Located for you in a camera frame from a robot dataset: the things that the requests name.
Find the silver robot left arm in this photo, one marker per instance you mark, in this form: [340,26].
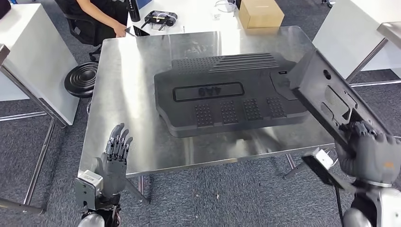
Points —
[91,221]

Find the black right camera bracket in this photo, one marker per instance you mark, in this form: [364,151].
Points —
[332,178]

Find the black office chair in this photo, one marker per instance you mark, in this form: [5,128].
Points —
[81,28]

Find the black bottle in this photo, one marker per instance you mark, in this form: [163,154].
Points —
[134,11]

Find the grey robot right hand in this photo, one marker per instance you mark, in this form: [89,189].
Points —
[372,163]

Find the steel table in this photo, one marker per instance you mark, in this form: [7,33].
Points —
[390,31]
[39,161]

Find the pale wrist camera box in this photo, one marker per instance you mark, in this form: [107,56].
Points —
[87,188]
[322,158]

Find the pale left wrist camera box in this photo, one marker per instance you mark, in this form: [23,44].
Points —
[87,188]

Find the large black plastic cover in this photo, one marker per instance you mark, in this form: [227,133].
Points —
[219,109]

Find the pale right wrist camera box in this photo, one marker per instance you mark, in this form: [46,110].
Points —
[322,158]

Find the black plastic plate part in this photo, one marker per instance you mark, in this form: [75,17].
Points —
[313,81]

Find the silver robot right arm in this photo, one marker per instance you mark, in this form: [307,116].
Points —
[388,206]

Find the person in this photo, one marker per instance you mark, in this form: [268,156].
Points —
[116,9]

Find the white table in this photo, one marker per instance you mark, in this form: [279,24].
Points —
[194,15]

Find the white desk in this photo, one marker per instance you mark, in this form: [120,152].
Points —
[37,62]
[344,37]

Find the black tablet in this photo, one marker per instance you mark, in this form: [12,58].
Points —
[137,31]

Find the brown cardboard box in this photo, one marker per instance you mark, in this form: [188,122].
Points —
[260,14]

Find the steel workbench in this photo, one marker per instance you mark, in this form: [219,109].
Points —
[125,109]

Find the person's hand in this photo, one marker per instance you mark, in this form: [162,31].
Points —
[120,30]

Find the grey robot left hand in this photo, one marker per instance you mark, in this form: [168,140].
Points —
[114,175]

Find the black round stool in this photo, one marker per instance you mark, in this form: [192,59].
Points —
[81,80]

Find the black router device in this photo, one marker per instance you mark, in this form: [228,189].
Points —
[159,18]

